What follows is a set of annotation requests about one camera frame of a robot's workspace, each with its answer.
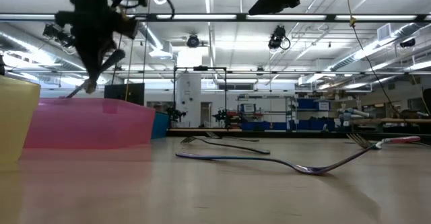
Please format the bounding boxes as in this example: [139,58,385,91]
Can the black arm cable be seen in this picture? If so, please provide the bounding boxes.
[147,0,176,20]

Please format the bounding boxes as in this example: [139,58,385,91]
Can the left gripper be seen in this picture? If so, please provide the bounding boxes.
[55,0,139,94]

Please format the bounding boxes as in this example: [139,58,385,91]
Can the shelf with blue storage bins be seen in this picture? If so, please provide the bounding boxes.
[235,96,335,131]

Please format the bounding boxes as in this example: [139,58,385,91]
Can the silver metal fork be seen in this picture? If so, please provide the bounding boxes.
[205,131,261,143]

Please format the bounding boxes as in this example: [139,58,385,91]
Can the black metal frame stand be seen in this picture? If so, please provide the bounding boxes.
[173,65,228,130]

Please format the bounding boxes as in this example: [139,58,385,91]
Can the white air vent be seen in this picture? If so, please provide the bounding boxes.
[376,23,392,42]

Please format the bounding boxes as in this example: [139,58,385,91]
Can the blue plastic bin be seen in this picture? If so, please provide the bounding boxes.
[150,112,171,140]

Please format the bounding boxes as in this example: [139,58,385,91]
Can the wooden bench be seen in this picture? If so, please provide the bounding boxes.
[350,117,431,124]

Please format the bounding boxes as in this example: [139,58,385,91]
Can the pink-handled metal fork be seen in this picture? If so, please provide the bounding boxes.
[345,130,422,150]

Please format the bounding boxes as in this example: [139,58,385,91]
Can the black equipment box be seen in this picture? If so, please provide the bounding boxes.
[103,82,145,106]

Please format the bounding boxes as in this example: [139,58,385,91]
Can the black ceiling camera with cable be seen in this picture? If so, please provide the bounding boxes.
[268,24,292,50]

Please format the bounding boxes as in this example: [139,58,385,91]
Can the yellow and black hanging cable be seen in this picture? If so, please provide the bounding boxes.
[343,0,409,123]

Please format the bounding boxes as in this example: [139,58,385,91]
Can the black ceiling camera cluster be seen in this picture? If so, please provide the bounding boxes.
[42,24,77,49]

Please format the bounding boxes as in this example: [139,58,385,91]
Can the white building column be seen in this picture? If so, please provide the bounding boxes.
[175,48,202,128]

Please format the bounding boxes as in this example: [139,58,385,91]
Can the pink plastic bin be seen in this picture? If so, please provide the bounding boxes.
[22,98,156,150]

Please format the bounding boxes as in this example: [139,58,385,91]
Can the dark bronze metal fork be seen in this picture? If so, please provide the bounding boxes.
[180,135,271,155]
[65,48,127,99]

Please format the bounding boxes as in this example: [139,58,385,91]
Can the black overhead frame bar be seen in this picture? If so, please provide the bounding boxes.
[0,13,431,24]

